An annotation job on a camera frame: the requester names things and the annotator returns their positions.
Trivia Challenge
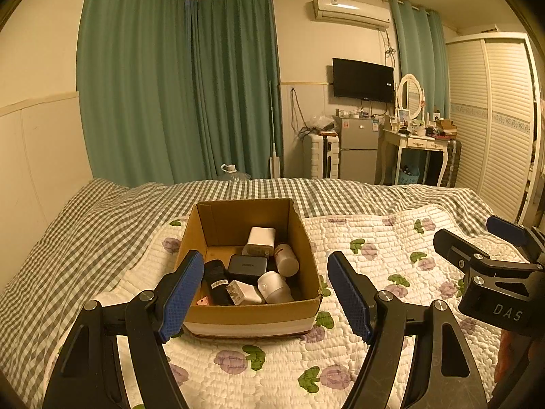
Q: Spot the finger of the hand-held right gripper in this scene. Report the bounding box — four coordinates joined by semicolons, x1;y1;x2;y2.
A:
486;215;533;262
433;229;533;274

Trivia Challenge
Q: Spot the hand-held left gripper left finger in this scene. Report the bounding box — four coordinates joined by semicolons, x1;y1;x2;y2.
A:
43;249;205;409

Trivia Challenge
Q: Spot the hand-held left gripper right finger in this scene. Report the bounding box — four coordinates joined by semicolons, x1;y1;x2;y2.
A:
327;251;488;409

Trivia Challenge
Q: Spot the white plug adapter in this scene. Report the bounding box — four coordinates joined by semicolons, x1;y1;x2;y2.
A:
225;280;264;306

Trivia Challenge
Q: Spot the dark grey charger block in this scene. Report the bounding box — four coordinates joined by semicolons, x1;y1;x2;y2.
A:
228;255;269;284

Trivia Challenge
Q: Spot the white bottle with red cap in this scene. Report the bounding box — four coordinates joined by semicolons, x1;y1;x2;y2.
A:
274;244;300;277

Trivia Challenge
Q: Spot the white cylindrical device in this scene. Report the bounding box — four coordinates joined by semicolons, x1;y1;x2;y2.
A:
256;270;294;303

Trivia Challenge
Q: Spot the brown cardboard box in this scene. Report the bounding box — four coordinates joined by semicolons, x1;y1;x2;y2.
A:
172;198;323;342

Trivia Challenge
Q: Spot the white square charger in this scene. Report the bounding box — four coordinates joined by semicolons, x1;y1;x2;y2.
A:
247;227;277;256

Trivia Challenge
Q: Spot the person's right hand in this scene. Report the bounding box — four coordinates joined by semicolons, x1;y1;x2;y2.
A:
494;330;519;386

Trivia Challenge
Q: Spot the dark suitcase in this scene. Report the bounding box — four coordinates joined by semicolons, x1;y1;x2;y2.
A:
440;138;463;187

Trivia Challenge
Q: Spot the white louvred wardrobe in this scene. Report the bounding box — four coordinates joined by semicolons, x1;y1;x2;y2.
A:
445;32;539;226

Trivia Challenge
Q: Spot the white floral quilt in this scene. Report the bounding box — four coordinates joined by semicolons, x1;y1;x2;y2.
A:
91;204;529;409

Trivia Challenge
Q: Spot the white dressing table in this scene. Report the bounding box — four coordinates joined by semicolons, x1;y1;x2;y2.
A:
377;128;452;187

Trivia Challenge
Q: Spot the clear water jug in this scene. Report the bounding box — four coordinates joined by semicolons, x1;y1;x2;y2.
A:
219;164;252;182

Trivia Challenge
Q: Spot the silver refrigerator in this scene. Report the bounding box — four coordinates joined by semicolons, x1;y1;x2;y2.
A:
338;116;382;180

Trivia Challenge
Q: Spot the white suitcase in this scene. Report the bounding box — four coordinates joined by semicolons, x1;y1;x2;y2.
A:
309;133;341;180

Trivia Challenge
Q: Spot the white oval mirror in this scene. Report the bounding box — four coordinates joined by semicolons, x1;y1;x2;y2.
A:
398;74;425;122

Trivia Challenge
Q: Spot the clear plastic bag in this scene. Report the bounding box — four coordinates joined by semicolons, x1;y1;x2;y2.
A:
309;115;337;133

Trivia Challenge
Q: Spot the narrow teal curtain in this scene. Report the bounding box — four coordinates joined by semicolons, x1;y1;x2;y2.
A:
389;0;450;121

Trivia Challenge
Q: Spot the wide teal curtain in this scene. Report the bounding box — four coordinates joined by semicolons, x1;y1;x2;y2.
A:
77;0;194;188

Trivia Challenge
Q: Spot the white air conditioner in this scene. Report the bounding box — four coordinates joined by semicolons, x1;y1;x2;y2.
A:
313;0;391;30

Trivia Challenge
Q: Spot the hanging black cable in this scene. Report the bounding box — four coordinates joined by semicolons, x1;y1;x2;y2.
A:
290;87;308;134

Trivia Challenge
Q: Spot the black wall television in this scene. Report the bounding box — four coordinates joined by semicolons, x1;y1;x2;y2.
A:
332;57;394;104

